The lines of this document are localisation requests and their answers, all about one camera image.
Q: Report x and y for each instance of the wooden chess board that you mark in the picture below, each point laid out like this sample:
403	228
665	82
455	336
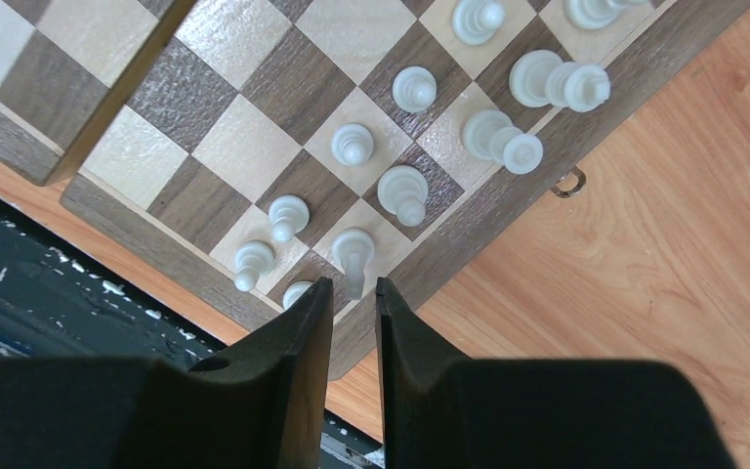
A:
176	124

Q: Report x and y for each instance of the white chess pawn cluster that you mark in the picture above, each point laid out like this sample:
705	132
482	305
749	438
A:
252	260

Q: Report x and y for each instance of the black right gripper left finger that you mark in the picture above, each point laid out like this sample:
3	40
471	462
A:
258	403

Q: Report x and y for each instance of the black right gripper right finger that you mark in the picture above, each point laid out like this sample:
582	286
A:
444	409

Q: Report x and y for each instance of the white chess knight in tray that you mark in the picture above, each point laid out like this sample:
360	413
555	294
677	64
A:
403	191

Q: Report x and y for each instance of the white back rank piece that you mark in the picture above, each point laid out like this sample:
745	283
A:
293	292
542	78
596	14
491	135

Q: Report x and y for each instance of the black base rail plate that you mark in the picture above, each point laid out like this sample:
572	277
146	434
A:
49	311

